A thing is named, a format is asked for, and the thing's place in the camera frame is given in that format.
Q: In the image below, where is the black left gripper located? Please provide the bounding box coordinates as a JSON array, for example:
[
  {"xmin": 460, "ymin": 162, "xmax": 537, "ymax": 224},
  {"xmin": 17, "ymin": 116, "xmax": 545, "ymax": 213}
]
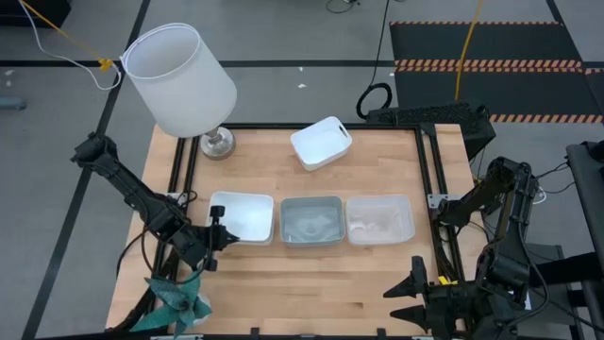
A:
[{"xmin": 181, "ymin": 205, "xmax": 242, "ymax": 272}]

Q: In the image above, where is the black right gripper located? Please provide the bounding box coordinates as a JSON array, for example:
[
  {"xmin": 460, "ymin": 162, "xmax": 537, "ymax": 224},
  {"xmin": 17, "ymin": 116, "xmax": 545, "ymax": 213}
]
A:
[{"xmin": 382, "ymin": 256, "xmax": 478, "ymax": 340}]

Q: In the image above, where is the green artificial plant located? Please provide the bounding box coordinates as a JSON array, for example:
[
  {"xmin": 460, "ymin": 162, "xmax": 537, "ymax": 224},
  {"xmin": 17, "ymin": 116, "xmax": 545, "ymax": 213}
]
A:
[{"xmin": 129, "ymin": 269, "xmax": 212, "ymax": 340}]

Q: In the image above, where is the dark gray panel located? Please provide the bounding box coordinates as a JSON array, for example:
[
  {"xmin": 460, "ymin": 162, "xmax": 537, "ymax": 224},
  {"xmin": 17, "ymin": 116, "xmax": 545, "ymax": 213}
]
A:
[{"xmin": 523, "ymin": 239, "xmax": 577, "ymax": 340}]

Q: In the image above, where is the white shade table lamp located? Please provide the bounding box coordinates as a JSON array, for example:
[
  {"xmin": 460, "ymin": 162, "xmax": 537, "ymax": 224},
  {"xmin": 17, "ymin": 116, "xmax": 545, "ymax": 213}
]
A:
[{"xmin": 120, "ymin": 22, "xmax": 239, "ymax": 161}]

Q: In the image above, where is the black metal stand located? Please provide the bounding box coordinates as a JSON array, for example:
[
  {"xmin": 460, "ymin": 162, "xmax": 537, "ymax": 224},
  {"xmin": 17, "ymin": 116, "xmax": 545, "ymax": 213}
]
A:
[{"xmin": 528, "ymin": 140, "xmax": 604, "ymax": 340}]

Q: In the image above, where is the blue-gray floor object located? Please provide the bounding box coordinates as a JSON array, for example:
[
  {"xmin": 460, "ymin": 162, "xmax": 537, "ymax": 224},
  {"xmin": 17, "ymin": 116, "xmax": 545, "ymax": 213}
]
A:
[{"xmin": 0, "ymin": 96, "xmax": 28, "ymax": 111}]

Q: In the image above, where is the black hazard-striped floor mat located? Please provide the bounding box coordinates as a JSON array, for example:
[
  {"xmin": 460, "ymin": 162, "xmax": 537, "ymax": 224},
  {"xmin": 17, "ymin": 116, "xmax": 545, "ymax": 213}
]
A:
[{"xmin": 389, "ymin": 20, "xmax": 604, "ymax": 125}]

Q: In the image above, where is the dark cabinet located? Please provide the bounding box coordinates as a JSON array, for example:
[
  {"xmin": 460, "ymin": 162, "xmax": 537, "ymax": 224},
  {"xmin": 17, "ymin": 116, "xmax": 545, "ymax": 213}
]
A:
[{"xmin": 0, "ymin": 0, "xmax": 73, "ymax": 28}]

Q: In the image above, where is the black aluminium table frame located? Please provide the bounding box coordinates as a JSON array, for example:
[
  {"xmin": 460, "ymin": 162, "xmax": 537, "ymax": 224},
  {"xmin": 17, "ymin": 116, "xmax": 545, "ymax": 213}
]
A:
[{"xmin": 107, "ymin": 122, "xmax": 510, "ymax": 340}]

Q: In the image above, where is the thin black cable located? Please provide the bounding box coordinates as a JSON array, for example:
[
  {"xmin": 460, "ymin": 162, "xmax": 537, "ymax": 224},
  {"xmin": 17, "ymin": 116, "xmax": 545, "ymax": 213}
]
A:
[{"xmin": 535, "ymin": 160, "xmax": 576, "ymax": 196}]

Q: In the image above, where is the orange cord with yellow clip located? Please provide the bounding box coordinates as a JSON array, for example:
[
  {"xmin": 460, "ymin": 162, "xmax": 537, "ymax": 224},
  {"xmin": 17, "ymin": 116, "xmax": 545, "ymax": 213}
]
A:
[{"xmin": 18, "ymin": 0, "xmax": 115, "ymax": 73}]

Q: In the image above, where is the thin white cable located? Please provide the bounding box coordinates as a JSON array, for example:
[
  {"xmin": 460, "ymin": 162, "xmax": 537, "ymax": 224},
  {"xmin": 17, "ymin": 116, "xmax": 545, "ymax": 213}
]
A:
[{"xmin": 17, "ymin": 0, "xmax": 123, "ymax": 92}]

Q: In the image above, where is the black looped floor cable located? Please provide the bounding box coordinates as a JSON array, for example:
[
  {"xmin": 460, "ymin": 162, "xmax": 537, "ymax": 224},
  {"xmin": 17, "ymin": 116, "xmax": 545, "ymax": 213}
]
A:
[{"xmin": 355, "ymin": 0, "xmax": 394, "ymax": 121}]

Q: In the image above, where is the short black floor cable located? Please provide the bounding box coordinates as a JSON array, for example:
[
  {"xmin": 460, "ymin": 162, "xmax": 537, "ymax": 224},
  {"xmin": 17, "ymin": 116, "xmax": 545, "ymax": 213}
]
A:
[{"xmin": 325, "ymin": 0, "xmax": 362, "ymax": 14}]

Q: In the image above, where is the yellow hanging cable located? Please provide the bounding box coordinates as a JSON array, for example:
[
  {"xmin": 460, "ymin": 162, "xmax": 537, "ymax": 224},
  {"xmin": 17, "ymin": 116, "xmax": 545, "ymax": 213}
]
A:
[{"xmin": 454, "ymin": 0, "xmax": 487, "ymax": 102}]

